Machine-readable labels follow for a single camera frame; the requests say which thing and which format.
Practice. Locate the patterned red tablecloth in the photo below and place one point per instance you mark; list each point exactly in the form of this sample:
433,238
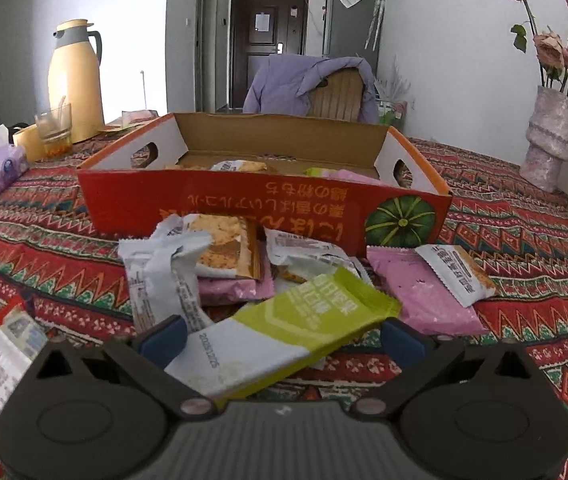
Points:
538,270

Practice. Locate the green white snack packet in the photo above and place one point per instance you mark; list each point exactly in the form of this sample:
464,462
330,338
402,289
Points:
289,330

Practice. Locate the side door frame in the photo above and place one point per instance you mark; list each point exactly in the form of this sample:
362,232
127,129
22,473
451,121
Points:
206,45

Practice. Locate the white striped snack packet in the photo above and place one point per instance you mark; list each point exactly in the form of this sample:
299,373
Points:
456,275

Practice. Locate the pink ribbed vase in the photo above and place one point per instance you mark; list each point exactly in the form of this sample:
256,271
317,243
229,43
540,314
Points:
548,140

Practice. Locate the cracker picture snack packet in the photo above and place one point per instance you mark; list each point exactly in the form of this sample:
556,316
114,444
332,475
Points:
239,165
224,245

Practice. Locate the dark brown door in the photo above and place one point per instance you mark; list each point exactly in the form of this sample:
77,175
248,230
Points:
269,60

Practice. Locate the pink snack packet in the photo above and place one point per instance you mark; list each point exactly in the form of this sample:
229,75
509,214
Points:
234,290
423,305
358,175

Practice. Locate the red clear snack packet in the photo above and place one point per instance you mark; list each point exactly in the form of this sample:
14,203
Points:
4,360

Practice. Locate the dried lavender bunch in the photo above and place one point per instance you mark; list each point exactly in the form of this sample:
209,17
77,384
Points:
392,82

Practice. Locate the paper notice on door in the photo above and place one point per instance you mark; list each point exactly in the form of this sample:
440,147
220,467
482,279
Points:
262,21

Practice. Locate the clear drinking glass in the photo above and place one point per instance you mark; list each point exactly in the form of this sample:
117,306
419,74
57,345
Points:
54,130

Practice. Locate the grey refrigerator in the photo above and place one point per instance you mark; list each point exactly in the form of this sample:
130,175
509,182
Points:
351,30

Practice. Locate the grey white snack packet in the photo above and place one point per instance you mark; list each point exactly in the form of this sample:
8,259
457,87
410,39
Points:
159,280

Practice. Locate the white folded umbrella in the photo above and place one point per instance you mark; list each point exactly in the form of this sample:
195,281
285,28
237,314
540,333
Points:
376,17

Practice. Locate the purple jacket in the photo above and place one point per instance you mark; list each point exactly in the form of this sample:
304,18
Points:
284,85

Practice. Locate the yellow round container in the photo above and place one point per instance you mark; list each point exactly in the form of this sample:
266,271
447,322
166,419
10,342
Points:
28,145

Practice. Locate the red cardboard box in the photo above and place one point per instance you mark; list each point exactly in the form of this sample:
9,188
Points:
224,200

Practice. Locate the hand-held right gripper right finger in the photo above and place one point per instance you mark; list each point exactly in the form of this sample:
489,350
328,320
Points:
402,339

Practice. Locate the small green snack packet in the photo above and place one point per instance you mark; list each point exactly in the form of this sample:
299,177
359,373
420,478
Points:
320,171

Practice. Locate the wooden chair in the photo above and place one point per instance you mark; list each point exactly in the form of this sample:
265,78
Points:
336,95

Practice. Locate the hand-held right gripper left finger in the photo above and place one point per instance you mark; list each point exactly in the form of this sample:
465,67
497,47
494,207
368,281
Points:
165,337

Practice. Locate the yellow thermos jug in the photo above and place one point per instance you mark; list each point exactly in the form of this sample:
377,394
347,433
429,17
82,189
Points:
76,85

